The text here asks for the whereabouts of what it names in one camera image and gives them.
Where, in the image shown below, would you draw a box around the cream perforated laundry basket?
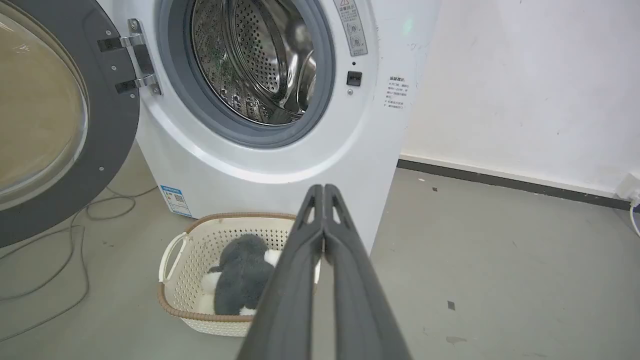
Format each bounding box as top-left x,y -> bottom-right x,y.
157,212 -> 322,337

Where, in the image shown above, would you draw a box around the grey and white plush toy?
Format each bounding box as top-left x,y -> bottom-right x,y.
201,234 -> 283,317

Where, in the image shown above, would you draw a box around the white wall power plug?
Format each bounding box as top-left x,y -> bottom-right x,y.
615,172 -> 640,237

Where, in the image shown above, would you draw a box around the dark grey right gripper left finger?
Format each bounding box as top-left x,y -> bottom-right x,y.
236,184 -> 325,360

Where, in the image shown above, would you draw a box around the thin grey floor cable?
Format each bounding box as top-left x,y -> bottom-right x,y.
0,185 -> 159,343

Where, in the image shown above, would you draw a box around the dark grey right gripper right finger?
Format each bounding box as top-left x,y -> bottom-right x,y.
323,184 -> 412,360

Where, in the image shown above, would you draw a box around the white front-load washing machine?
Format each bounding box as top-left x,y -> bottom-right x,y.
95,0 -> 443,257

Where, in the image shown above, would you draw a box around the grey round washing machine door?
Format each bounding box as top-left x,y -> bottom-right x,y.
0,0 -> 162,249

